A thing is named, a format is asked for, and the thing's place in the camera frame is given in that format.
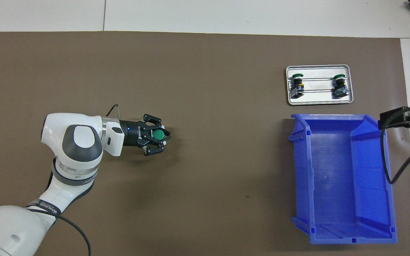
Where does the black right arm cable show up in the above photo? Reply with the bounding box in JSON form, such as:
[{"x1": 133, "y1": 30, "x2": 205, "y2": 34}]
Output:
[{"x1": 380, "y1": 105, "x2": 410, "y2": 185}]

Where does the green push button black block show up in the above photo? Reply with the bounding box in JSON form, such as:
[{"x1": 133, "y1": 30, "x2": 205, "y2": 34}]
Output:
[{"x1": 332, "y1": 74, "x2": 349, "y2": 99}]

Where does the green push button yellow label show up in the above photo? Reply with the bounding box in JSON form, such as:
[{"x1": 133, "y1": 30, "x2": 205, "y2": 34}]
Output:
[{"x1": 289, "y1": 73, "x2": 305, "y2": 99}]

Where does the silver metal tray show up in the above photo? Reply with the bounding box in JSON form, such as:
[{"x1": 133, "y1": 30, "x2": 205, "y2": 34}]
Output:
[{"x1": 286, "y1": 64, "x2": 354, "y2": 106}]

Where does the brown table mat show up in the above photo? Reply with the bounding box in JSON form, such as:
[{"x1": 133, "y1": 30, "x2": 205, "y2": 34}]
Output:
[{"x1": 0, "y1": 31, "x2": 410, "y2": 256}]

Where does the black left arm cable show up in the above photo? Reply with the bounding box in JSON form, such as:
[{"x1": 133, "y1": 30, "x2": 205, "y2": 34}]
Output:
[{"x1": 25, "y1": 104, "x2": 122, "y2": 256}]

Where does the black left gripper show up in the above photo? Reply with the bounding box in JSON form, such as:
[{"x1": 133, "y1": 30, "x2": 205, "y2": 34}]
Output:
[{"x1": 119, "y1": 114, "x2": 172, "y2": 156}]

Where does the blue plastic storage bin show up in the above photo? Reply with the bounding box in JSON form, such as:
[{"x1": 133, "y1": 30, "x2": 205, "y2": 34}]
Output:
[{"x1": 288, "y1": 114, "x2": 398, "y2": 245}]

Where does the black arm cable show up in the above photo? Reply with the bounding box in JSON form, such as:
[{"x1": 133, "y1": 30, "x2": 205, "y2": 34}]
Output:
[
  {"x1": 380, "y1": 105, "x2": 410, "y2": 185},
  {"x1": 25, "y1": 104, "x2": 122, "y2": 256}
]

